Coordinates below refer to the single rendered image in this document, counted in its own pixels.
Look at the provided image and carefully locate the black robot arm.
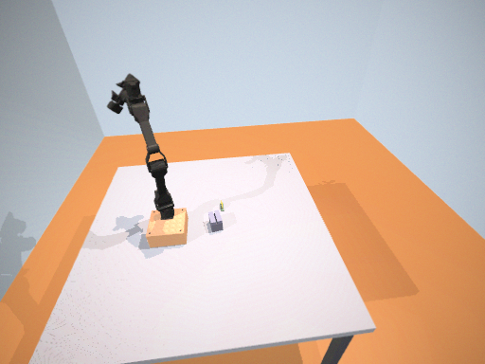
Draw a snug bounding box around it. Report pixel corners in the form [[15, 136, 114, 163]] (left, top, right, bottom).
[[123, 77, 174, 220]]

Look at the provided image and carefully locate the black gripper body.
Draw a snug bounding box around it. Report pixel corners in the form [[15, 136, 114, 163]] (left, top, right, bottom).
[[106, 73, 135, 114]]

